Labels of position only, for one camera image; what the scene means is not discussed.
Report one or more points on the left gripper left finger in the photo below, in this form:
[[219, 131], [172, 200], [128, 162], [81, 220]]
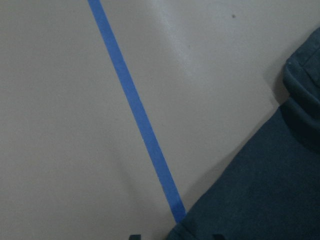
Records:
[[135, 237]]

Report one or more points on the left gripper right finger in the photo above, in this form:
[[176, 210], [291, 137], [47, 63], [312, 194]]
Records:
[[217, 237]]

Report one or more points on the black graphic t-shirt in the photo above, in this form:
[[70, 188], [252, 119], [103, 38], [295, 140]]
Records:
[[271, 189]]

